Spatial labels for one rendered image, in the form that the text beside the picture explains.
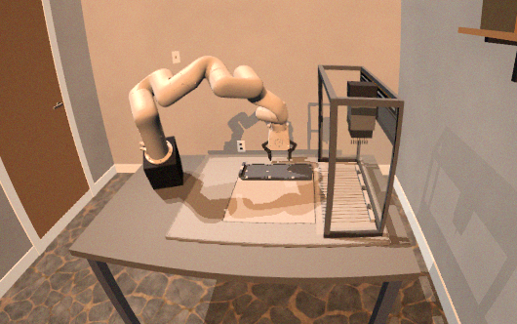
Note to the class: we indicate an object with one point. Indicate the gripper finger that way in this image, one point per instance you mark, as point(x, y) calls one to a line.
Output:
point(291, 149)
point(267, 150)

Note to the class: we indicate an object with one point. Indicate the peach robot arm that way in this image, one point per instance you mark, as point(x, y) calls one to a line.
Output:
point(245, 85)

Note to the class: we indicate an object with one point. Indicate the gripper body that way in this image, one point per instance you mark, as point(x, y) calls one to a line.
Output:
point(278, 140)

